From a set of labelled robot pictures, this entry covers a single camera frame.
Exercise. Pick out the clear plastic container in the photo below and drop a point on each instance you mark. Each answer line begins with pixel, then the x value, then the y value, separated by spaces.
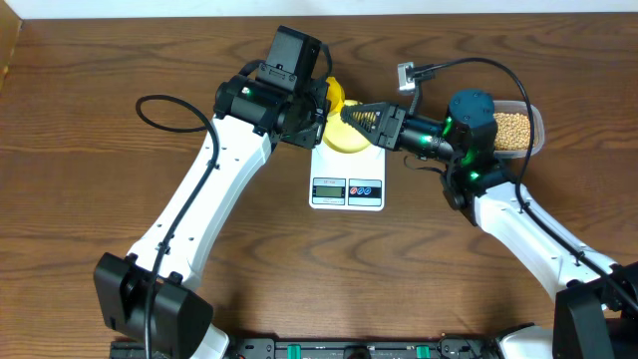
pixel 519 107

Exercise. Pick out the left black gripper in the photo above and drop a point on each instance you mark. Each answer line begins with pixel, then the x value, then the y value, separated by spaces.
pixel 312 136

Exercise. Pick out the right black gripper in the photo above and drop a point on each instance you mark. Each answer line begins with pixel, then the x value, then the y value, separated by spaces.
pixel 391 131

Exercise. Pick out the yellow measuring scoop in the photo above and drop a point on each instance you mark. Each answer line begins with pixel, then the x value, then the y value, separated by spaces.
pixel 337 97

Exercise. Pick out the soybeans pile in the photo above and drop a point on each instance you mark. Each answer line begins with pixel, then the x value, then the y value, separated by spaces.
pixel 513 132

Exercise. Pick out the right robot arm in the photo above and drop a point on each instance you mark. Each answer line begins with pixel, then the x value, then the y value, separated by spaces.
pixel 595 298

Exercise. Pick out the white digital kitchen scale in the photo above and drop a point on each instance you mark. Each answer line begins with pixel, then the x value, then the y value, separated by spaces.
pixel 347 181

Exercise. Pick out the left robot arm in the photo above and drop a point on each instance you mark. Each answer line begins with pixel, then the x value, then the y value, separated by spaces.
pixel 149 295

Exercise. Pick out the yellow bowl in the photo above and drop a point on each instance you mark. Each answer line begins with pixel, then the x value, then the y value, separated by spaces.
pixel 342 137

